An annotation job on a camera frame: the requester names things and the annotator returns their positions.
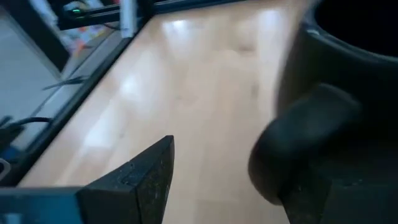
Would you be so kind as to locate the black diagonal beam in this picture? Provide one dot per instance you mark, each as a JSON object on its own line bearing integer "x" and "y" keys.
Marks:
{"x": 37, "y": 34}

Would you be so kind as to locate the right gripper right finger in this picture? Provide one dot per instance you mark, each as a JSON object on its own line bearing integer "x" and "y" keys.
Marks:
{"x": 308, "y": 205}

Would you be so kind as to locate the black front frame beam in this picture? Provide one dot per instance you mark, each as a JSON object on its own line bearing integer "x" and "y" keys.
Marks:
{"x": 186, "y": 5}

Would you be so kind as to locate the black aluminium frame rail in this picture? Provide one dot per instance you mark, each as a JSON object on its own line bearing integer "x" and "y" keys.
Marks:
{"x": 70, "y": 110}

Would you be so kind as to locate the black mug black interior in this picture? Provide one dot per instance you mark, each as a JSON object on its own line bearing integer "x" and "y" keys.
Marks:
{"x": 342, "y": 93}

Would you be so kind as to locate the black device green light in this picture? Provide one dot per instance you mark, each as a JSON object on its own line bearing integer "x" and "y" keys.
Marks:
{"x": 93, "y": 15}

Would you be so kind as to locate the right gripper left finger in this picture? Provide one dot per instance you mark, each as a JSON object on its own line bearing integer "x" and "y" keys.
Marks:
{"x": 133, "y": 193}

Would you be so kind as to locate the white post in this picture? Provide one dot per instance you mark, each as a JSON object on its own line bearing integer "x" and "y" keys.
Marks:
{"x": 128, "y": 18}

